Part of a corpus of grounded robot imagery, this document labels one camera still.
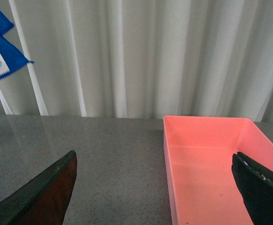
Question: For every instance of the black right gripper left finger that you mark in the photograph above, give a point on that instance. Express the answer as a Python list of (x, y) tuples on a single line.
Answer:
[(44, 199)]

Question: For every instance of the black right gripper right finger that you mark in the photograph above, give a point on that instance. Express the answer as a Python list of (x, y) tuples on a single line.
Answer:
[(255, 184)]

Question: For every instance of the pink plastic bin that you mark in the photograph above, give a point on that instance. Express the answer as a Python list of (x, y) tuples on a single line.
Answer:
[(198, 156)]

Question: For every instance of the white pleated curtain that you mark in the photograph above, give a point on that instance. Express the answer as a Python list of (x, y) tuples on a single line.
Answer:
[(141, 58)]

